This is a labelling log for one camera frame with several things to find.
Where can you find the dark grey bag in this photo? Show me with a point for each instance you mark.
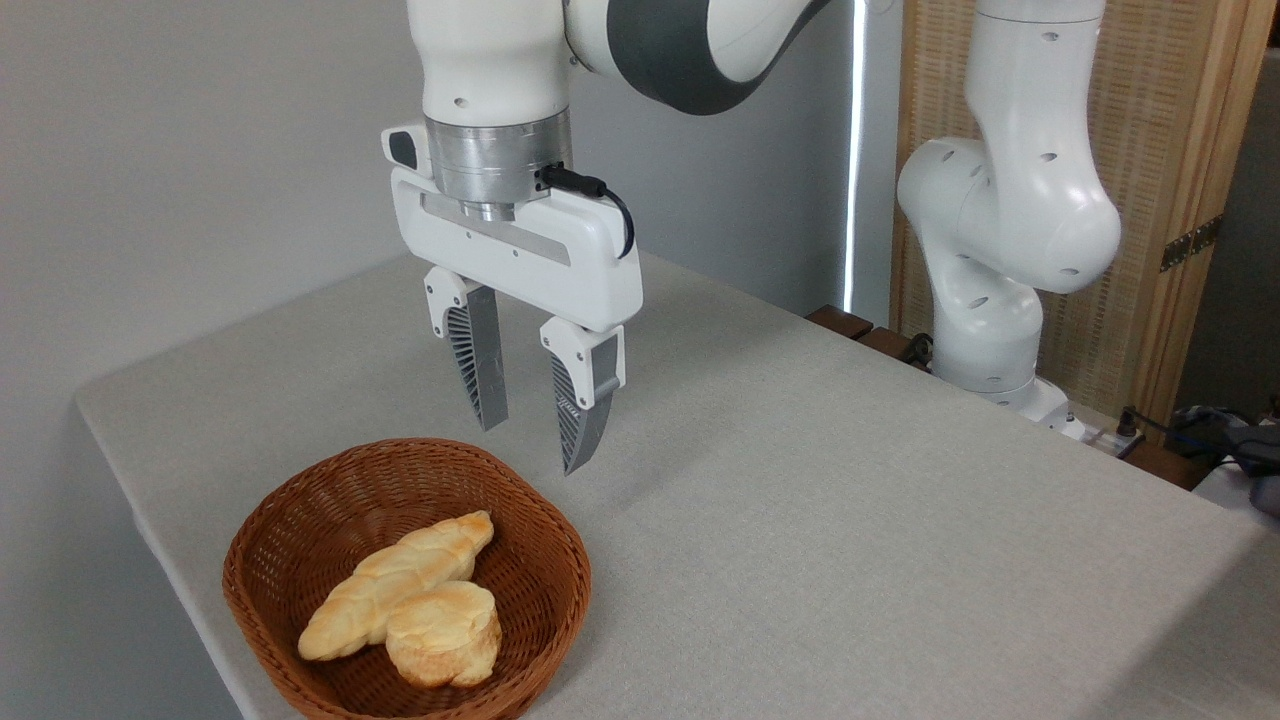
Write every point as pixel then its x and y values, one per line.
pixel 1262 470

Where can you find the wooden bamboo folding screen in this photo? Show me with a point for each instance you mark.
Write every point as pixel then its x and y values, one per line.
pixel 1160 100

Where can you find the metal screen hinge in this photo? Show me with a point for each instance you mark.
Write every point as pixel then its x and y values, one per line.
pixel 1190 243

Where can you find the long braided bread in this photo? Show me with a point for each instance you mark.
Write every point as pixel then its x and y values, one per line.
pixel 390 580

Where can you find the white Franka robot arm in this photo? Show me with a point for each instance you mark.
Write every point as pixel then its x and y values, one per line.
pixel 1010 200

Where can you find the brown wicker basket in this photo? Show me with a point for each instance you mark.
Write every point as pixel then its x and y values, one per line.
pixel 300 530

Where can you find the round bread roll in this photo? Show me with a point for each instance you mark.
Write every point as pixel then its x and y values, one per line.
pixel 445 635

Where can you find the grey fabric tablecloth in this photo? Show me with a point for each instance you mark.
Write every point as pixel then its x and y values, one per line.
pixel 850 560

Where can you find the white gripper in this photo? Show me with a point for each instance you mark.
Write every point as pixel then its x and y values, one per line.
pixel 560 265

